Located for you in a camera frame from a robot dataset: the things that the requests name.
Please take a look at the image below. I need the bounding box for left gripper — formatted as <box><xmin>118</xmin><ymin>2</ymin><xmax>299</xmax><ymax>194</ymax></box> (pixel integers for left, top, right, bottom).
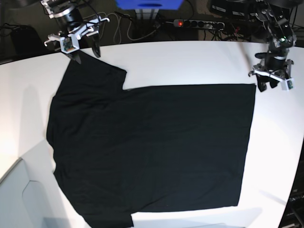
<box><xmin>248</xmin><ymin>51</ymin><xmax>294</xmax><ymax>92</ymax></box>

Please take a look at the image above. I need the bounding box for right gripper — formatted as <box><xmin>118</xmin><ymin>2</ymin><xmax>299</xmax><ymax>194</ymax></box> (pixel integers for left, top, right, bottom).
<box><xmin>44</xmin><ymin>16</ymin><xmax>110</xmax><ymax>64</ymax></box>

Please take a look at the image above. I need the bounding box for black T-shirt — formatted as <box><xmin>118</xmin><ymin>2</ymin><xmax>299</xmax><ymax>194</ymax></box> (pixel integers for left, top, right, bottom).
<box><xmin>46</xmin><ymin>53</ymin><xmax>256</xmax><ymax>228</ymax></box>

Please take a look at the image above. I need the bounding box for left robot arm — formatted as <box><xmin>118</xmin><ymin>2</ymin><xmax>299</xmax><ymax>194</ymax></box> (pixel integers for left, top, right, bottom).
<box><xmin>248</xmin><ymin>1</ymin><xmax>296</xmax><ymax>92</ymax></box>

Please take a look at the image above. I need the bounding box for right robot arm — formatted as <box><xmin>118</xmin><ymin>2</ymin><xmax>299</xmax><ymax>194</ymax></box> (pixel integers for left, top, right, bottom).
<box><xmin>40</xmin><ymin>0</ymin><xmax>110</xmax><ymax>64</ymax></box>

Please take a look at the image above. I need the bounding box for blue box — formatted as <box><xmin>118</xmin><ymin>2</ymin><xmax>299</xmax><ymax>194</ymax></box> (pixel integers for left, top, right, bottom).
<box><xmin>115</xmin><ymin>0</ymin><xmax>183</xmax><ymax>10</ymax></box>

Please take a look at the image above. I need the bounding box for grey power strip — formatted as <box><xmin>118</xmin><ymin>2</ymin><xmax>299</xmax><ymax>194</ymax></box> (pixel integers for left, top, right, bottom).
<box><xmin>173</xmin><ymin>19</ymin><xmax>225</xmax><ymax>31</ymax></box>

